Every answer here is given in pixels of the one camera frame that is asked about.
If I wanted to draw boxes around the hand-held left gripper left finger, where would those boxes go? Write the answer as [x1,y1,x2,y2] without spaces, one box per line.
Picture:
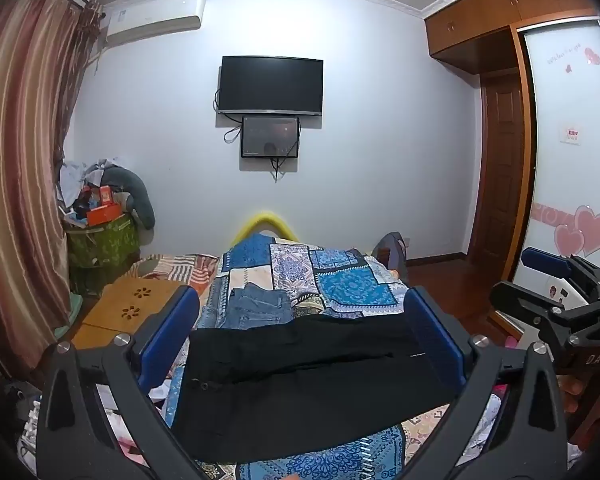
[30,285,207,480]

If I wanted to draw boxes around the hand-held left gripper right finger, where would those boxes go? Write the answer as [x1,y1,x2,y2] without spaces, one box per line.
[402,286,569,480]

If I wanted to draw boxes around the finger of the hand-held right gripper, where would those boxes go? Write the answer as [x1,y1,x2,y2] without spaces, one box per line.
[522,246,600,306]
[489,281,600,341]

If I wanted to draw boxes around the black pants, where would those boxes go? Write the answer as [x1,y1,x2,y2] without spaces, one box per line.
[171,310,462,463]

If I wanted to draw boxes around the person's right hand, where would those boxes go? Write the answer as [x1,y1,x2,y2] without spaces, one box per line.
[561,377,591,414]

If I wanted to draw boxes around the white cabinet with stickers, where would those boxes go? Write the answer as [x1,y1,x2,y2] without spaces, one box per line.
[520,265,588,346]

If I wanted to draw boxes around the striped cloth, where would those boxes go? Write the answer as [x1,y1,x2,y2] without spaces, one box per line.
[132,254,220,287]

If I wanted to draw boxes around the wooden bed table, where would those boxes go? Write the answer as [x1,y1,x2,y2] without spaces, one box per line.
[70,279,191,352]

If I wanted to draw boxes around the blue jeans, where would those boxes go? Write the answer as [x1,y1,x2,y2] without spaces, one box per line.
[227,282,297,332]

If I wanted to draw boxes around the grey backpack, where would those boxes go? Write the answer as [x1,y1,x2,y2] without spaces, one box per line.
[371,231,410,281]

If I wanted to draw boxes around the blue patchwork blanket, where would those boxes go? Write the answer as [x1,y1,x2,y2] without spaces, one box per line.
[162,239,503,480]

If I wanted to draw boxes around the brown wooden door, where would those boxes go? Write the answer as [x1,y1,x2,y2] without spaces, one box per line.
[472,72,526,266]

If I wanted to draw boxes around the green patterned box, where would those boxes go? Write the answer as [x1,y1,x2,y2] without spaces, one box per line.
[65,212,142,269]

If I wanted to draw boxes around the grey plush pillow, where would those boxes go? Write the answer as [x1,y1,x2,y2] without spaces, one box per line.
[100,165,157,231]

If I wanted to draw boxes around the orange box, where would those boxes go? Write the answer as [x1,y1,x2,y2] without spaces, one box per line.
[86,202,122,226]

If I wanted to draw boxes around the yellow curved headboard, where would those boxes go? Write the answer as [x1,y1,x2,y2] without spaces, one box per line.
[231,211,294,247]

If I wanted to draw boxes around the white sliding door with hearts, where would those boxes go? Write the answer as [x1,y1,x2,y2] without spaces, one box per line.
[512,17,600,311]

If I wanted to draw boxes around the pile of crumpled clothes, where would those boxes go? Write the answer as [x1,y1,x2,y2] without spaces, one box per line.
[59,157,131,213]

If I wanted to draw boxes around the small black monitor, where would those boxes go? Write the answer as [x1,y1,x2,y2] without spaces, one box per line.
[240,116,301,159]

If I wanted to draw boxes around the striped brown curtain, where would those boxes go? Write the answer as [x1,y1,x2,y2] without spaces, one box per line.
[0,0,106,386]

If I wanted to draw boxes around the wooden wardrobe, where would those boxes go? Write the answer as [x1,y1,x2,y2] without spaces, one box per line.
[424,0,600,346]

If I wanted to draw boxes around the white air conditioner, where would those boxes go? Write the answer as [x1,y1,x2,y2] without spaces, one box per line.
[102,0,207,50]

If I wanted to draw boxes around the black hanging cable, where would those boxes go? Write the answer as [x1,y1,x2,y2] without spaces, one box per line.
[213,89,244,144]
[271,157,301,184]

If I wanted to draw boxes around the black wall television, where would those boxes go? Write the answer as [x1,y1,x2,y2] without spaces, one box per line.
[217,55,325,117]

